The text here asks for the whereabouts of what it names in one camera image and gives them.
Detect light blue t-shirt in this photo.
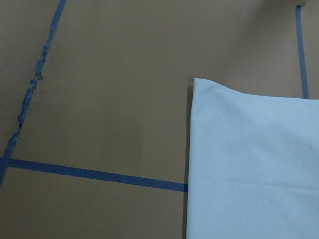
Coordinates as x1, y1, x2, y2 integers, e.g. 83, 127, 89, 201
186, 78, 319, 239

